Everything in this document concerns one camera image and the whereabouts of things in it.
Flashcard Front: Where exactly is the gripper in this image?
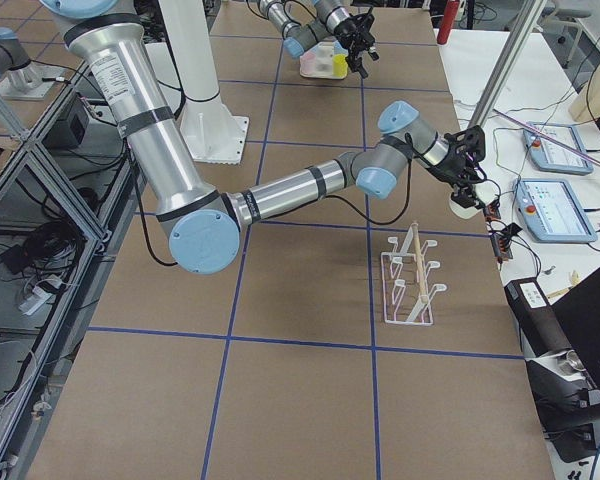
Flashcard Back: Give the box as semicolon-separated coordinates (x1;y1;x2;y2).
337;8;379;78
429;126;486;208

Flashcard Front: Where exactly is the white plastic cup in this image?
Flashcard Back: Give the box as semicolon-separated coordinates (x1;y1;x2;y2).
449;180;500;219

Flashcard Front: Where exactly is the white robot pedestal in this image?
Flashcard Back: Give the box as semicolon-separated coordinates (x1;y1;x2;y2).
159;0;249;164

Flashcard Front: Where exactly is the aluminium frame post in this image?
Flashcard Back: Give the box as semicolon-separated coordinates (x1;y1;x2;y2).
468;0;546;128

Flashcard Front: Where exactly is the green handled reach grabber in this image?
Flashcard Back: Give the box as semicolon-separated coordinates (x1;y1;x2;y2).
489;108;600;195

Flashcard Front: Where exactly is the white plastic tray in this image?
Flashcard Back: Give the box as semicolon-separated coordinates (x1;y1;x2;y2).
308;41;343;80

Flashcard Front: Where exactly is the red bottle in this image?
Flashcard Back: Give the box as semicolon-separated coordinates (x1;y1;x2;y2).
436;0;460;45

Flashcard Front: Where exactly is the white wire cup rack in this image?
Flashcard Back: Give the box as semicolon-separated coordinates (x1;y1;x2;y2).
380;222;447;327

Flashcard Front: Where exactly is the yellow plastic cup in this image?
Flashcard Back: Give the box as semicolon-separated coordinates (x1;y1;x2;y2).
332;54;348;79

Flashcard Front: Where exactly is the pink plastic cup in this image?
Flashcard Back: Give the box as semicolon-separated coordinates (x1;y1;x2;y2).
299;51;317;78

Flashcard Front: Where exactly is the far teach pendant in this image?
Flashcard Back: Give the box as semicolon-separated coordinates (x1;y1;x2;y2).
523;122;593;175

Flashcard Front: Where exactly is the near teach pendant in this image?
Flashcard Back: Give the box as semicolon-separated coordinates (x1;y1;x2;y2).
514;179;598;244

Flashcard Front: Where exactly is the black monitor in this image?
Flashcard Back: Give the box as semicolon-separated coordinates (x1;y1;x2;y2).
547;267;600;431

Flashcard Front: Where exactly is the grey office chair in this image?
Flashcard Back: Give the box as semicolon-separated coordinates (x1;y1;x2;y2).
544;1;600;67

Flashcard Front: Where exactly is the black label box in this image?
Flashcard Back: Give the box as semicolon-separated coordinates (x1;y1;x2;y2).
504;278;572;356

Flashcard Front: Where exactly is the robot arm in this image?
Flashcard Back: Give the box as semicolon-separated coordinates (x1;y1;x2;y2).
46;1;487;274
247;1;379;80

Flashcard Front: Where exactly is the teach pendant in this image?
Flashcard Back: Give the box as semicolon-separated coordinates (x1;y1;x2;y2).
523;122;593;175
514;179;598;244

